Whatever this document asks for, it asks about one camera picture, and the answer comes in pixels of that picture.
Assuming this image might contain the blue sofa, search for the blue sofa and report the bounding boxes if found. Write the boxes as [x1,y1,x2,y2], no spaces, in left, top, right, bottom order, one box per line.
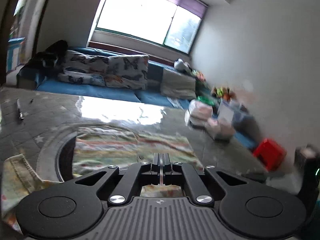
[17,46,258,150]

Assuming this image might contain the large butterfly print pillow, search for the large butterfly print pillow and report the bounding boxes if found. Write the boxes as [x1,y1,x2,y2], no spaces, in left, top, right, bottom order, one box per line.
[107,55,150,91]

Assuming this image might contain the green printed garment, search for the green printed garment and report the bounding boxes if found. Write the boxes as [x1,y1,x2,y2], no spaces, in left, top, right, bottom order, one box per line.
[0,126,204,233]

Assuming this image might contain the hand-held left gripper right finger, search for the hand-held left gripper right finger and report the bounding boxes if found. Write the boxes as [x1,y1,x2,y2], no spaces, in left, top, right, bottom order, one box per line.
[163,153,260,206]

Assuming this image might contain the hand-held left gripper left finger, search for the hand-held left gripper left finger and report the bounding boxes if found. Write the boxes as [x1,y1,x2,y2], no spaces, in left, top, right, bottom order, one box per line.
[62,153,162,206]

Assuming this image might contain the round black built-in cooktop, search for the round black built-in cooktop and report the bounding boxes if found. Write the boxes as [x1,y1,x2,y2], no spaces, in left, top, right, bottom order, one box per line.
[37,127,78,183]

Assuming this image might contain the grey pillow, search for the grey pillow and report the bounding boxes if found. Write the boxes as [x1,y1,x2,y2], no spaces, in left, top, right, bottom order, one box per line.
[160,68,197,100]

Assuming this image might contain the clear storage box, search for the clear storage box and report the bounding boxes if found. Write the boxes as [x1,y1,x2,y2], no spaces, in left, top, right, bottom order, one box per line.
[217,99,248,123]

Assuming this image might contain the green-framed window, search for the green-framed window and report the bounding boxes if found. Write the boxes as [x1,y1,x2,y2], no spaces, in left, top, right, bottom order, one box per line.
[96,0,203,55]

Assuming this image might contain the black marker pen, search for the black marker pen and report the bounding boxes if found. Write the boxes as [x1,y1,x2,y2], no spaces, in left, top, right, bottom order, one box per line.
[16,99,25,120]

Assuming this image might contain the dark wooden door frame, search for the dark wooden door frame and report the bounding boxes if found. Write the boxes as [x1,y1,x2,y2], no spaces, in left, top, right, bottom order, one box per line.
[0,0,57,87]

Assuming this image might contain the red plastic stool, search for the red plastic stool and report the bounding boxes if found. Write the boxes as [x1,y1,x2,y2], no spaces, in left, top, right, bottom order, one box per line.
[252,138,287,172]

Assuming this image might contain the blue and white cabinet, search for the blue and white cabinet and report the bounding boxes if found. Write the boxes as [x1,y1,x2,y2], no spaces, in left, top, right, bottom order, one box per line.
[6,37,26,73]

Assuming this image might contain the green bowl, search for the green bowl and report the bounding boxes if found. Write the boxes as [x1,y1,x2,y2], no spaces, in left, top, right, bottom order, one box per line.
[197,96,216,106]

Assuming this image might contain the green and brown plush toys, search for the green and brown plush toys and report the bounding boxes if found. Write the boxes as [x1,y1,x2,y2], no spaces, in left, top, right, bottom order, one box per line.
[212,87,236,101]

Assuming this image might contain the colourful toy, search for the colourful toy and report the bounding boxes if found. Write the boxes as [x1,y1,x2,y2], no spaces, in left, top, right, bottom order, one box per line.
[192,69,206,81]

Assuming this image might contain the white plush toy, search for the white plush toy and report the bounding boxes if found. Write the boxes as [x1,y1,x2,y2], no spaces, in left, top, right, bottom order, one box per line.
[174,58,193,73]

